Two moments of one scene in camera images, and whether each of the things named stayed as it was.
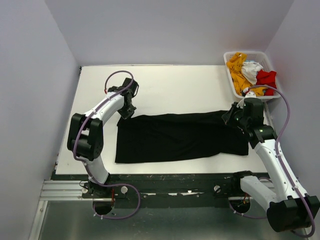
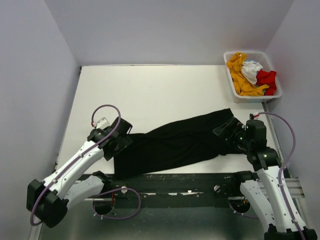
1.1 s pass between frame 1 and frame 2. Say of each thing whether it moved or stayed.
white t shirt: stayed
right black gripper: moved
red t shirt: stayed
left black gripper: moved
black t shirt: moved
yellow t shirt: stayed
